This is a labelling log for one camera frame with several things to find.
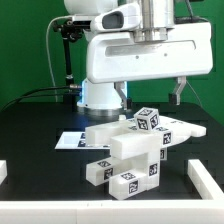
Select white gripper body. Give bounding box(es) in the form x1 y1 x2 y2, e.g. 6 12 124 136
86 22 213 83

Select white small cube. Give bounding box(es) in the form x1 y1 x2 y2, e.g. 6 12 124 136
134 107 160 131
160 148 167 161

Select white chair back frame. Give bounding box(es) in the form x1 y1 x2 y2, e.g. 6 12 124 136
84 114 207 161

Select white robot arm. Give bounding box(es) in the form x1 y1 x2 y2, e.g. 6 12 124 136
64 0 213 110

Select white obstacle fence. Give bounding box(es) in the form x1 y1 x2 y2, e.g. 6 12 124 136
0 159 224 224

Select white block at left edge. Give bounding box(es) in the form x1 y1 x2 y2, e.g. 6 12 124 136
0 160 7 185

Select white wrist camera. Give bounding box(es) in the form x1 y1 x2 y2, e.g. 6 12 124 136
90 10 140 32

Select background camera on stand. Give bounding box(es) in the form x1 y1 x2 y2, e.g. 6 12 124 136
72 14 95 29

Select black cables on table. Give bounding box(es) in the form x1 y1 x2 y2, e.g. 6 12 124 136
0 85 83 113

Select white camera cable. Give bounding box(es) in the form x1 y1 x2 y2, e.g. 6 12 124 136
45 15 74 103

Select white marker base plate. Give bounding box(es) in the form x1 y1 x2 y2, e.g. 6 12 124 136
55 132 109 150

